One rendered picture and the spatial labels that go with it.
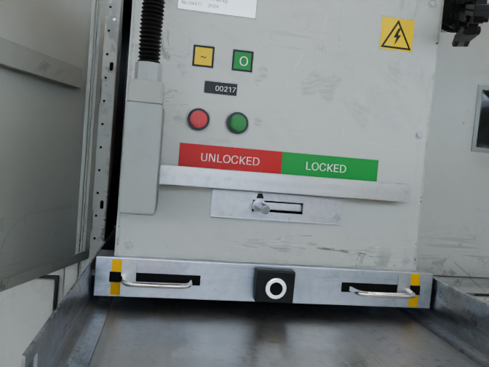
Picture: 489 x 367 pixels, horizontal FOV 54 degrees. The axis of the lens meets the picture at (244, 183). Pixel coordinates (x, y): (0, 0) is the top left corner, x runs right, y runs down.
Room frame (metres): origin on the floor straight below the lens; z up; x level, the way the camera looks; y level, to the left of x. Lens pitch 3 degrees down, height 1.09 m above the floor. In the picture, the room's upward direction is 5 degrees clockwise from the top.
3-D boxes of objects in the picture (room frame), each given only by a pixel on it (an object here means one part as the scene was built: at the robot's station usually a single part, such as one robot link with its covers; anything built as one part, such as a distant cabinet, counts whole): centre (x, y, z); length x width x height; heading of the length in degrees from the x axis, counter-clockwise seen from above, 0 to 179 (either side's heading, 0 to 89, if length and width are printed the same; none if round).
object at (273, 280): (0.73, -0.06, 0.90); 0.06 x 0.03 x 0.05; 99
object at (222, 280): (0.77, -0.05, 0.90); 0.54 x 0.05 x 0.06; 99
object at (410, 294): (0.75, -0.23, 0.90); 0.11 x 0.05 x 0.01; 99
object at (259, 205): (0.72, -0.03, 1.02); 0.06 x 0.02 x 0.04; 9
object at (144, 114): (0.65, 0.14, 1.09); 0.08 x 0.05 x 0.17; 9
